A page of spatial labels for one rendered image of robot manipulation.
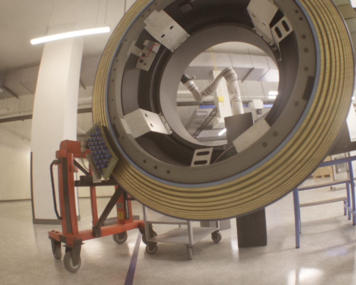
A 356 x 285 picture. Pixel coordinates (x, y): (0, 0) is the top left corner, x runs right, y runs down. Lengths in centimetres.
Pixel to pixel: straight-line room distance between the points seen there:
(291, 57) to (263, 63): 547
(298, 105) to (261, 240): 125
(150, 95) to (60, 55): 353
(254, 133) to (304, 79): 30
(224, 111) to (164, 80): 423
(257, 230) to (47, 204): 332
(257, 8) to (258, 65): 535
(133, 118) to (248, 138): 66
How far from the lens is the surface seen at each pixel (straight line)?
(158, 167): 100
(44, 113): 428
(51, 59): 482
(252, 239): 182
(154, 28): 144
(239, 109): 191
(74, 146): 171
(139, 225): 211
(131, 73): 145
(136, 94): 145
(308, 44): 92
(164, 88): 151
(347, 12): 120
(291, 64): 115
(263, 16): 115
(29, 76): 656
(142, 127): 121
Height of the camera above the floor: 59
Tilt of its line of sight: 11 degrees up
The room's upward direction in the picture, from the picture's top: 5 degrees counter-clockwise
